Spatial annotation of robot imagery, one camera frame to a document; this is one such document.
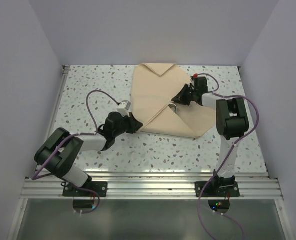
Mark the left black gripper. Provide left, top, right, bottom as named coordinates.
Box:
left=113, top=112, right=143, bottom=138

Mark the stainless steel tray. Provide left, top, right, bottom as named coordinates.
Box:
left=168, top=103, right=178, bottom=114

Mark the beige cloth wrap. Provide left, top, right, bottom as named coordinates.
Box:
left=130, top=63, right=216, bottom=139

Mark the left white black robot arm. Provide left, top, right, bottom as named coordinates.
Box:
left=32, top=112, right=143, bottom=197

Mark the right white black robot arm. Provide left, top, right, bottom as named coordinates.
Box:
left=172, top=73, right=250, bottom=197

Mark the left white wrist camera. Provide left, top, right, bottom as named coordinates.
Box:
left=117, top=100, right=131, bottom=117

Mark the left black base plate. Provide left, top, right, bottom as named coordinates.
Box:
left=60, top=180, right=108, bottom=198

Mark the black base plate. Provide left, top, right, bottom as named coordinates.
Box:
left=194, top=181, right=241, bottom=198
left=60, top=180, right=108, bottom=198

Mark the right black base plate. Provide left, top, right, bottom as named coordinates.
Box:
left=194, top=181, right=241, bottom=198

